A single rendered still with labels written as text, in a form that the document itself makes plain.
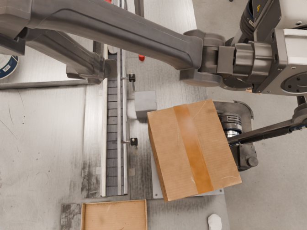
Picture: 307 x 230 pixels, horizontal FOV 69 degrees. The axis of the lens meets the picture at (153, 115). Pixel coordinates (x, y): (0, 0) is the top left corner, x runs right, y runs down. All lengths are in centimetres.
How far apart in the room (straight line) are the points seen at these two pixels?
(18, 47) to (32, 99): 89
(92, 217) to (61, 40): 75
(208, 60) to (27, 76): 99
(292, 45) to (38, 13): 43
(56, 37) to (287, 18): 43
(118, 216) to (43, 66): 81
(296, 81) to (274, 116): 172
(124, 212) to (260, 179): 130
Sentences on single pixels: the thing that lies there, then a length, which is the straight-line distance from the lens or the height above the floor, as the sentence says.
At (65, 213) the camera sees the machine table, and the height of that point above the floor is 83.
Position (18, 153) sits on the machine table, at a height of 83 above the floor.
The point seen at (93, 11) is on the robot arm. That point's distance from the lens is 33.
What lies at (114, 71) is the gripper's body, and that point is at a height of 113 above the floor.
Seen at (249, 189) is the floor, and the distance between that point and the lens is 200.
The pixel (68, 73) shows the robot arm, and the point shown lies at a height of 123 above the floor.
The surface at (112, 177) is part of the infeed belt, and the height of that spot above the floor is 88.
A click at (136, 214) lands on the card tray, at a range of 102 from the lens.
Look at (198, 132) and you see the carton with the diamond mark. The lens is 78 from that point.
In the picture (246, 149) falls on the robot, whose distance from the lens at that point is 173.
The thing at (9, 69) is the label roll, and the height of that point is 91.
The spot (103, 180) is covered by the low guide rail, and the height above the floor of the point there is 92.
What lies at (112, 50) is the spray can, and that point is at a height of 91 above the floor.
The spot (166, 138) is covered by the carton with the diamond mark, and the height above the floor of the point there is 112.
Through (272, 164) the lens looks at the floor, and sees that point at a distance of 211.
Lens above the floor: 185
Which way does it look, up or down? 69 degrees down
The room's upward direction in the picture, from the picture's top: straight up
